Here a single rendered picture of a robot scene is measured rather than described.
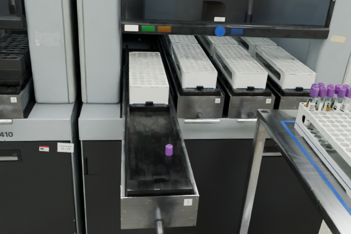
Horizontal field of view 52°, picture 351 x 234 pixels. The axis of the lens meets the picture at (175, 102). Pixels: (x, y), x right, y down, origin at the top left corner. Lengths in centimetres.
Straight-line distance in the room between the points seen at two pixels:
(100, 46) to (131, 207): 54
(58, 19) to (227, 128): 57
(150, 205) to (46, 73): 58
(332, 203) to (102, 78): 70
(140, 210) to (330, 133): 39
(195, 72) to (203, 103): 9
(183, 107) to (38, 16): 46
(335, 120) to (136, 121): 44
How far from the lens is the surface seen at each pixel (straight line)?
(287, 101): 111
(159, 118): 89
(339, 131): 80
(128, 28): 100
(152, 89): 91
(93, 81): 108
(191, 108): 103
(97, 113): 106
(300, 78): 114
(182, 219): 67
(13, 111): 106
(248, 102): 106
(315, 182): 72
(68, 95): 111
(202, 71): 104
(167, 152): 74
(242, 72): 106
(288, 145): 81
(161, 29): 100
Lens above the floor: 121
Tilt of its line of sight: 25 degrees down
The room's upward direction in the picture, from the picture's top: 4 degrees clockwise
